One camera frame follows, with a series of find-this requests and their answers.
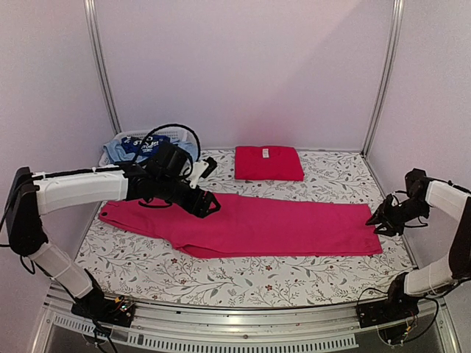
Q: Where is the light blue cloth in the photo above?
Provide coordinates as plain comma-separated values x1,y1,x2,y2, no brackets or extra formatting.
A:
103,138,199,164

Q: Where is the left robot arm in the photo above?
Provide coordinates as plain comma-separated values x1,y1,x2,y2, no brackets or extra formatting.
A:
1,142,220,319

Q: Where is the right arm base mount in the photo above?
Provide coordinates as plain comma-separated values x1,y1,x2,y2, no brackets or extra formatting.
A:
355,274,419,328

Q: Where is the floral tablecloth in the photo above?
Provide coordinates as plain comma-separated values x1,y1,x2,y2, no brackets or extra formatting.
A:
76,149,414,307

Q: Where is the front aluminium rail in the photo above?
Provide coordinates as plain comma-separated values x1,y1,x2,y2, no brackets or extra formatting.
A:
31,285,462,352

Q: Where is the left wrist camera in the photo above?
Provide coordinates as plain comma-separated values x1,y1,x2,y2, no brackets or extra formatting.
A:
187,157,217,188

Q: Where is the red t-shirt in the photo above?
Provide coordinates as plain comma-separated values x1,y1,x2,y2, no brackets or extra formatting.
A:
235,146,305,182

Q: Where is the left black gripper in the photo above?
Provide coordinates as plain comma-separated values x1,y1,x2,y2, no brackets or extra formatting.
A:
156,174,222,218

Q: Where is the dark blue garment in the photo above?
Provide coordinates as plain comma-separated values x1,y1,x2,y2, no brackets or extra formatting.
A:
121,135,171,157

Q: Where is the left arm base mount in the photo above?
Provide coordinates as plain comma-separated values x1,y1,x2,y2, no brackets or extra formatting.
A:
71,284,135,328

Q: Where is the white plastic laundry basket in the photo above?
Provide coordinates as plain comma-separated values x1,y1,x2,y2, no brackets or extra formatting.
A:
99,126,200,166

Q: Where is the right aluminium frame post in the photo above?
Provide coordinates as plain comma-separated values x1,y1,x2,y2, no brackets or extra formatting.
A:
361,0,405,159

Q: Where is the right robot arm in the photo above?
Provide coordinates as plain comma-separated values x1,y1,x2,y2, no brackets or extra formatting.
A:
366,168,470,321

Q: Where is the pink garment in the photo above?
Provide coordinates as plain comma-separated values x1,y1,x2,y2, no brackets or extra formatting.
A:
99,193,383,259

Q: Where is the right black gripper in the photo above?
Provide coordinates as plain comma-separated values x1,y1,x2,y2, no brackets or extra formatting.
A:
366,198,431,237

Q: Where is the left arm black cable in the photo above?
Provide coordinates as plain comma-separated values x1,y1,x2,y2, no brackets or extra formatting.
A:
130,123,202,166

